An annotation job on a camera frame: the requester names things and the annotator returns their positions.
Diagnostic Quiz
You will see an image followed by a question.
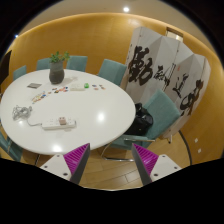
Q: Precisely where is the row of coloured small items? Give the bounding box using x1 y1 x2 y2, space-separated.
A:
31 86 69 104

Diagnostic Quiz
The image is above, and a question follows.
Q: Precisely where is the white round table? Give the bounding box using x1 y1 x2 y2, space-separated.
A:
1 70 135 155

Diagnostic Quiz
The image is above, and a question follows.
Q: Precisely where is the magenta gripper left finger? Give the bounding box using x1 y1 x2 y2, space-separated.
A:
41 143 90 184

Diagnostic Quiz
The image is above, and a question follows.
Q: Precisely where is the calligraphy folding screen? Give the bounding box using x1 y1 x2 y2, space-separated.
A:
124 27 211 138

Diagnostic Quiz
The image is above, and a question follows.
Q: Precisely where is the black bag on chair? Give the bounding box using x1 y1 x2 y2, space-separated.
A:
125 103 153 136

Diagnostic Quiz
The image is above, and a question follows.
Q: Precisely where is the teal chair far left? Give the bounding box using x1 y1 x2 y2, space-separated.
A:
13 65 27 80

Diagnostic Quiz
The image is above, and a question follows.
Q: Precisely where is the white box on table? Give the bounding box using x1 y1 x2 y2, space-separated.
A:
69 84 85 91

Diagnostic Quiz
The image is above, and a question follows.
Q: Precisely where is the teal chair front left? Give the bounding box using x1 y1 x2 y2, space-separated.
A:
0 132 23 162

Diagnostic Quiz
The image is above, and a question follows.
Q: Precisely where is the grey card on table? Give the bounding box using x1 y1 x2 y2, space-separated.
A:
27 83 42 89

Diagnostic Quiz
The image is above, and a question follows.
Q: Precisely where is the green small object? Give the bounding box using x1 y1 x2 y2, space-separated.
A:
84 83 89 89

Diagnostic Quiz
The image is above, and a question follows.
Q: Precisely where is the white coiled cable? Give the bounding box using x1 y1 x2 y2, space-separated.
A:
11 104 44 128

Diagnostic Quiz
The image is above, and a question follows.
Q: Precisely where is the grey plant pot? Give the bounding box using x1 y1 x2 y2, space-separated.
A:
49 61 64 84

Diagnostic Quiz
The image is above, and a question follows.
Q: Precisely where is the ceiling spot light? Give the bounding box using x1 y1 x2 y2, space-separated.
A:
123 7 130 13

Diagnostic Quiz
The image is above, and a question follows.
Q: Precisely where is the teal chair back right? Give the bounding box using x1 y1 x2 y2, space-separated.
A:
98 59 127 85

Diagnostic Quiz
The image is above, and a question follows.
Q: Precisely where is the pink charger plug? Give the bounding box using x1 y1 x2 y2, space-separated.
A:
58 117 67 125

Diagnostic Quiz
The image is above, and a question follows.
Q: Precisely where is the teal chair near screen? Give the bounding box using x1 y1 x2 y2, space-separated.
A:
101 90 180 161

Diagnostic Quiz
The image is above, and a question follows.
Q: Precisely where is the green potted plant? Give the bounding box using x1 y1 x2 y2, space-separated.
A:
50 51 70 63

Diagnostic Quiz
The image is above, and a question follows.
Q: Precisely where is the teal chair back left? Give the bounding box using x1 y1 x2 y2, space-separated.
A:
36 58 50 70

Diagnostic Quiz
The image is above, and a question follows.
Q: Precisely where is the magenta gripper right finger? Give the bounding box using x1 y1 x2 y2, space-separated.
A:
131 144 181 185

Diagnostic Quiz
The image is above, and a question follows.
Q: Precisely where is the teal chair back middle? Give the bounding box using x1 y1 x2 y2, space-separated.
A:
66 56 88 72

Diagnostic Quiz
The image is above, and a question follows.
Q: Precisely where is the white power strip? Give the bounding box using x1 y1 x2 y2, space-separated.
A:
42 119 76 130

